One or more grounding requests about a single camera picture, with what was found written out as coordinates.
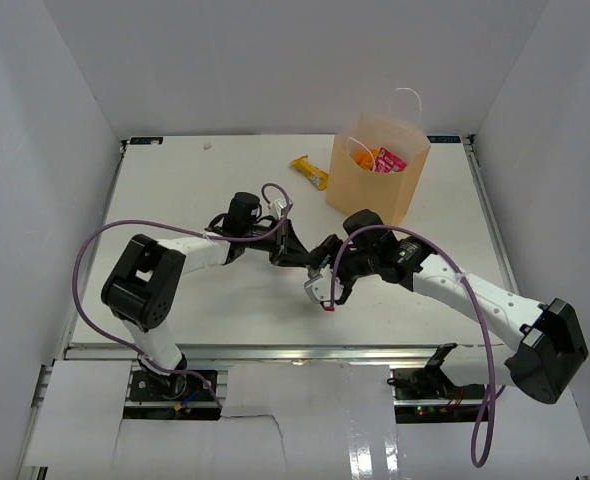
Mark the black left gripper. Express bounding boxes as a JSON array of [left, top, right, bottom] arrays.
[[243, 218, 312, 269]]

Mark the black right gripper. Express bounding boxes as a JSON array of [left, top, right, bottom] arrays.
[[310, 234, 378, 305]]

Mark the orange yellow snack bag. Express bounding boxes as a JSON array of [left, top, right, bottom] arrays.
[[354, 149, 378, 171]]

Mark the pink red snack packet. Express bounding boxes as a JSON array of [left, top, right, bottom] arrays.
[[372, 148, 407, 173]]

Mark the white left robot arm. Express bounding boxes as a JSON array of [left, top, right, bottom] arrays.
[[101, 192, 310, 399]]

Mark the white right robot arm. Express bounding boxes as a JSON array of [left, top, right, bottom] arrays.
[[304, 209, 589, 404]]

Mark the brown paper bag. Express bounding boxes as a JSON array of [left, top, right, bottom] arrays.
[[326, 87, 431, 225]]

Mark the yellow snack bar wrapper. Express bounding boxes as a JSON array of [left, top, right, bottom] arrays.
[[290, 155, 329, 191]]

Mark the right blue corner label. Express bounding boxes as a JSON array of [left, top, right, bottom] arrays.
[[427, 135, 461, 144]]

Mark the blue corner label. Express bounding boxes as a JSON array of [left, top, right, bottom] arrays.
[[128, 137, 164, 146], [427, 135, 461, 144]]

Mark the left blue corner label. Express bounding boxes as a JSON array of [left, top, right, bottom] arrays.
[[128, 137, 164, 146]]

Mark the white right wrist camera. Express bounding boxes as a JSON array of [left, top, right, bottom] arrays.
[[304, 266, 342, 311]]

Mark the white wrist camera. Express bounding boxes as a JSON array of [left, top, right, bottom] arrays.
[[304, 266, 342, 311], [268, 197, 292, 221]]

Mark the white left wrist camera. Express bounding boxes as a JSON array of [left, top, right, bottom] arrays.
[[268, 197, 292, 221]]

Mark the aluminium table frame rail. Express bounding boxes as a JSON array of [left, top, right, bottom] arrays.
[[64, 343, 506, 362]]

